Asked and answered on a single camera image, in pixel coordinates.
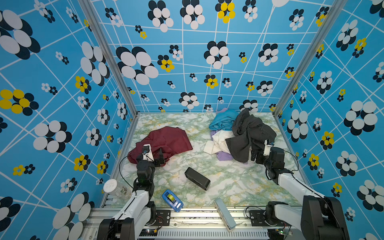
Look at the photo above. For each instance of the black rectangular box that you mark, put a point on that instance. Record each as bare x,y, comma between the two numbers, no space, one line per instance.
197,178

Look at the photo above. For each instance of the teal blue cloth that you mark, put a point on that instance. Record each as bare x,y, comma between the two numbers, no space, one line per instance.
224,121

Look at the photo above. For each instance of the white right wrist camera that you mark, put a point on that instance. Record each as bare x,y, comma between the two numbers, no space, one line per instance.
267,150

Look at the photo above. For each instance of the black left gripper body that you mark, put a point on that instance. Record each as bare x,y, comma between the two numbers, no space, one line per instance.
156,163

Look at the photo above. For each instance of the white round lid jar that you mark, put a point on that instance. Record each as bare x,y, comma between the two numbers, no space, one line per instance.
114,188

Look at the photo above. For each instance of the blue tape dispenser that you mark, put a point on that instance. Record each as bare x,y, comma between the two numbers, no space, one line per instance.
172,200

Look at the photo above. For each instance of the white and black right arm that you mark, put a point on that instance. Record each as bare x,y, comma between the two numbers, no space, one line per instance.
320,218

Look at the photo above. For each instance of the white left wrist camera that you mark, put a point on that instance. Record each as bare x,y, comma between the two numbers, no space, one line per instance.
147,153

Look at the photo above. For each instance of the white cloth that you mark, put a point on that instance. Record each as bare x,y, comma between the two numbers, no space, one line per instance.
218,142

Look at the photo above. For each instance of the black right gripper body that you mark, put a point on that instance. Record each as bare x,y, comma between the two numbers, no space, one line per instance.
261,158

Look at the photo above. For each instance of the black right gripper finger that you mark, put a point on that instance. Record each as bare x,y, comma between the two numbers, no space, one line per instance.
260,149
253,155

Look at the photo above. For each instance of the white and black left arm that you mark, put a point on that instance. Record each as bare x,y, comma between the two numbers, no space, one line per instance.
139,210

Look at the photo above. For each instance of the grey-green rectangular block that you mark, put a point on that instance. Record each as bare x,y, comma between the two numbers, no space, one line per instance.
225,214

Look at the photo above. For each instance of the maroon red shirt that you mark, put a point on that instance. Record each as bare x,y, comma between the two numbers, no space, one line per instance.
171,141

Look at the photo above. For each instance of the dark grey fleece garment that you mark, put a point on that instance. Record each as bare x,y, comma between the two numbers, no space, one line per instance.
249,131

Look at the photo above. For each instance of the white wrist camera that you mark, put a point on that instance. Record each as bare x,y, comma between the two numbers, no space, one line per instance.
267,150
147,153

